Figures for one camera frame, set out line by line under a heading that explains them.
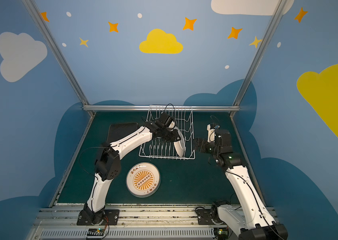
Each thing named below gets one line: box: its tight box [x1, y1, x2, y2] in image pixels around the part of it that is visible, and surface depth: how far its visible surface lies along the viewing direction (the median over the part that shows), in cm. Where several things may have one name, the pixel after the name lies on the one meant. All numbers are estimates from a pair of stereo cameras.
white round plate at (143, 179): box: [126, 162, 161, 198], surface depth 87 cm
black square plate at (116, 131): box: [106, 122, 138, 145], surface depth 109 cm
